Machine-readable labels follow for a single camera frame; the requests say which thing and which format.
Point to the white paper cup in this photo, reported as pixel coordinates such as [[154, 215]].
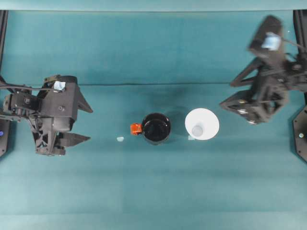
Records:
[[204, 119]]

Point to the blue-green backdrop cloth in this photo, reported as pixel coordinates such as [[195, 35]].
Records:
[[153, 4]]

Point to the small rounded white scrap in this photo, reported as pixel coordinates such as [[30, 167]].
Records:
[[120, 139]]

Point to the blue-green table cloth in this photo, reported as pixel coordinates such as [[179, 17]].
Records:
[[153, 179]]

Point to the black frame rail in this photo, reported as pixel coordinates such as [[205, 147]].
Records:
[[3, 36], [301, 28]]

